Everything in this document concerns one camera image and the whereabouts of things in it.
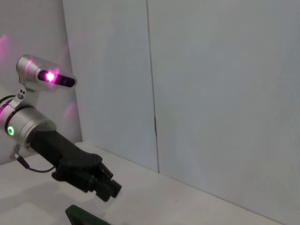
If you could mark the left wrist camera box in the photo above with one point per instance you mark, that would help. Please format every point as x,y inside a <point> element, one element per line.
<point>42,75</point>

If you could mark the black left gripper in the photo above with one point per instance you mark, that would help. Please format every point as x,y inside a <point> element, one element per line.
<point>68,154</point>

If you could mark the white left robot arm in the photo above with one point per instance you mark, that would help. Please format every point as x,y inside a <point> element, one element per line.
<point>23,126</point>

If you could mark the green glasses case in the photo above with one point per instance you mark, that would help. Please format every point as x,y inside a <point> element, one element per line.
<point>79,214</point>

